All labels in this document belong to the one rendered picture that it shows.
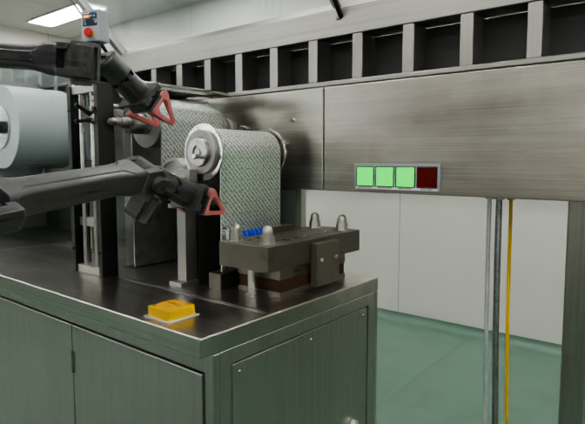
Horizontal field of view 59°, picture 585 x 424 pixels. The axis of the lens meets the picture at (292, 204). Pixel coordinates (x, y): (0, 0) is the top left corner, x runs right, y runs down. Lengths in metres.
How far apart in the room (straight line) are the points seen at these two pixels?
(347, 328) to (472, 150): 0.55
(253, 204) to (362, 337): 0.47
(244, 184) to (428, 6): 0.65
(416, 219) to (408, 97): 2.63
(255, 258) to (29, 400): 0.85
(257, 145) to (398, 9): 0.51
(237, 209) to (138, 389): 0.50
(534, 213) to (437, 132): 2.39
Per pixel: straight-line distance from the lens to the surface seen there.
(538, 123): 1.28
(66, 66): 1.17
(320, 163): 1.52
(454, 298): 3.95
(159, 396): 1.20
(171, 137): 1.54
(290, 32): 1.64
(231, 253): 1.27
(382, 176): 1.41
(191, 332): 1.04
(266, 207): 1.47
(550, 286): 3.74
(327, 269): 1.35
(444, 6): 1.40
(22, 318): 1.71
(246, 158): 1.40
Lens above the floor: 1.23
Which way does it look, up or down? 5 degrees down
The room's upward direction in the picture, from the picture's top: straight up
